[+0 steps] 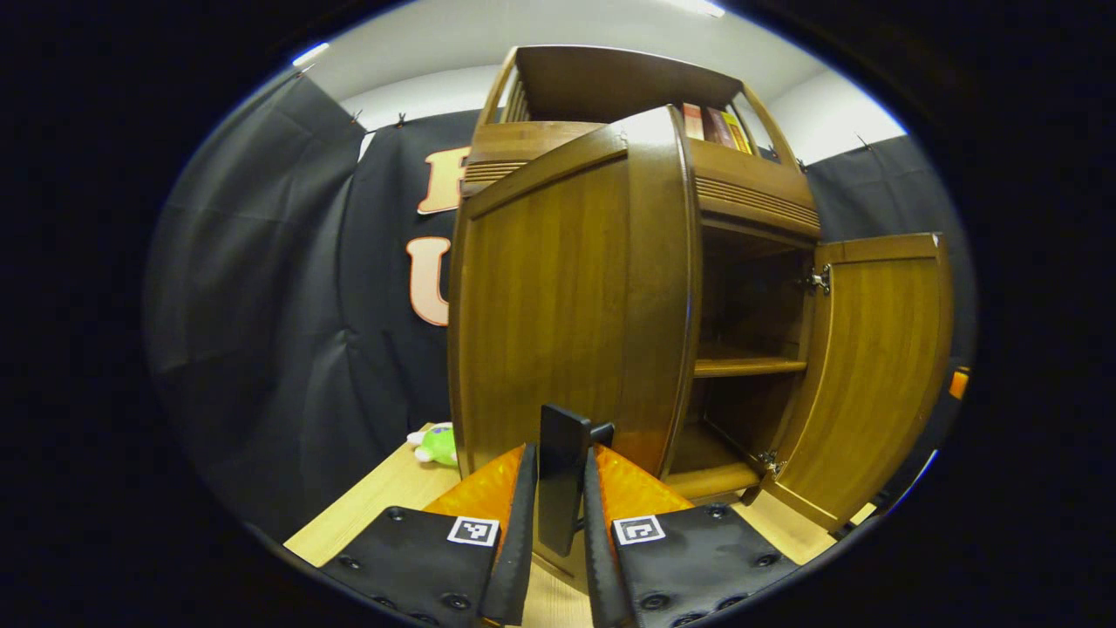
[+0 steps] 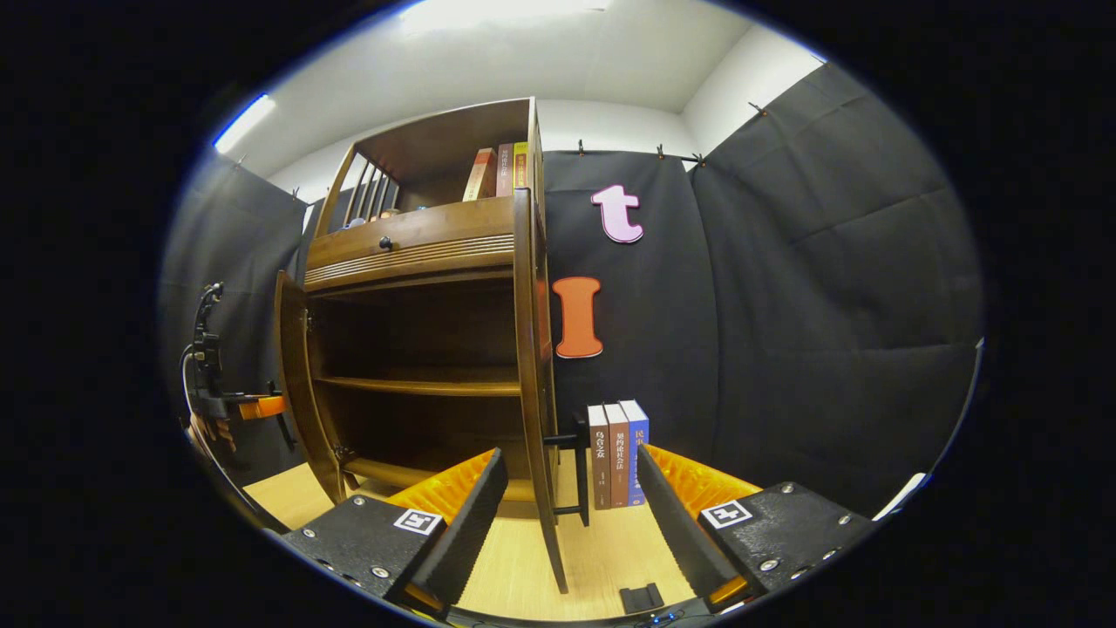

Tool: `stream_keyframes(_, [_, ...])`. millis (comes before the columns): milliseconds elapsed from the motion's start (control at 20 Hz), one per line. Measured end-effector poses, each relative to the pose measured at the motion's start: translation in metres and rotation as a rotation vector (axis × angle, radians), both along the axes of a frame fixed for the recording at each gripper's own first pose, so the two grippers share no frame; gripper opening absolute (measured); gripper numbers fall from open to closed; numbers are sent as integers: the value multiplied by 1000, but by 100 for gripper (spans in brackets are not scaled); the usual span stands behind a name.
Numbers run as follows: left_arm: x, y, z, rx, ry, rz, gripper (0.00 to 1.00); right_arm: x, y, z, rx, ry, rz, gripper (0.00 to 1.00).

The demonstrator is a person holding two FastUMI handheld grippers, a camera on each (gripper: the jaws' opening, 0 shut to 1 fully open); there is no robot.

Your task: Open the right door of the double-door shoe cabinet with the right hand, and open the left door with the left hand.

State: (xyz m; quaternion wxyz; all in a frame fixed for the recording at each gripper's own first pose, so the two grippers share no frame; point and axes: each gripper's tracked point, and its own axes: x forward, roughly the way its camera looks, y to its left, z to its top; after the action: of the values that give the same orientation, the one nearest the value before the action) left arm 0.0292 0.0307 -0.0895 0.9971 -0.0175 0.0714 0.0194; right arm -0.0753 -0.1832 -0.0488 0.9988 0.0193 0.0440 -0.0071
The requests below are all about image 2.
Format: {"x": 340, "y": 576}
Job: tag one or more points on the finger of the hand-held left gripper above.
{"x": 261, "y": 406}

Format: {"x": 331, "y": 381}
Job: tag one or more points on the yellow book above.
{"x": 520, "y": 166}

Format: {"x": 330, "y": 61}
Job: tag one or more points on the wooden inner cabinet shelf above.
{"x": 418, "y": 385}

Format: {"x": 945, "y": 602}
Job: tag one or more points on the reddish brown book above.
{"x": 617, "y": 453}

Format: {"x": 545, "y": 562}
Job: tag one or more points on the wooden double-door shoe cabinet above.
{"x": 436, "y": 148}

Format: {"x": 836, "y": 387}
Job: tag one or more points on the red and cream book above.
{"x": 479, "y": 174}

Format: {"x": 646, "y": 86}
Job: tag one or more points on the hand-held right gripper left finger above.
{"x": 466, "y": 532}

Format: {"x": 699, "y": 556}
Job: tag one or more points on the blue book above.
{"x": 636, "y": 427}

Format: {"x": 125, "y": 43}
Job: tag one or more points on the dark red book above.
{"x": 504, "y": 170}

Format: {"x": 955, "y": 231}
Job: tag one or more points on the dark brown book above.
{"x": 599, "y": 458}

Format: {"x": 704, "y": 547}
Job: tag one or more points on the large ceiling light panel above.
{"x": 497, "y": 12}

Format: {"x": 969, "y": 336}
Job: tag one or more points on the wooden cabinet drawer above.
{"x": 436, "y": 225}

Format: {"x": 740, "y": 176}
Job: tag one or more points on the black backdrop cloth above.
{"x": 828, "y": 305}

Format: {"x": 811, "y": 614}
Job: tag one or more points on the small ceiling light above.
{"x": 244, "y": 122}

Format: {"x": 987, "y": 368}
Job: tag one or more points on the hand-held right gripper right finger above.
{"x": 676, "y": 532}

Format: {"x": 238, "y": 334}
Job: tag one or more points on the wooden cabinet door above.
{"x": 296, "y": 349}
{"x": 530, "y": 366}

